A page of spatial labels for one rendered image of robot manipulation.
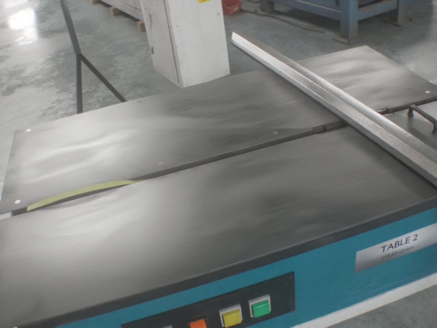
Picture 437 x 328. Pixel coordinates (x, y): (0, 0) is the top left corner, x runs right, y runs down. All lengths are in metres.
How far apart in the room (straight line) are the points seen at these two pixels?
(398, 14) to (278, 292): 3.21
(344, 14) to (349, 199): 2.71
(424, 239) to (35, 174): 0.69
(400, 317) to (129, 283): 1.02
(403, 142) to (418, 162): 0.04
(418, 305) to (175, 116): 0.96
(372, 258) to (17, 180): 0.64
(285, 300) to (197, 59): 2.23
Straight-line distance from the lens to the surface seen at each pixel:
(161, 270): 0.60
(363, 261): 0.71
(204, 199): 0.69
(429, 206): 0.71
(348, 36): 3.35
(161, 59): 2.98
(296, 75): 1.01
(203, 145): 0.82
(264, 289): 0.65
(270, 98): 0.95
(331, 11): 3.44
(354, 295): 0.77
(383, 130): 0.80
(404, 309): 1.49
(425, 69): 2.96
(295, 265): 0.64
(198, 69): 2.80
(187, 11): 2.68
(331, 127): 0.86
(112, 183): 0.77
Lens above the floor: 1.17
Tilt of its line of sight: 34 degrees down
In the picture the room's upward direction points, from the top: 9 degrees counter-clockwise
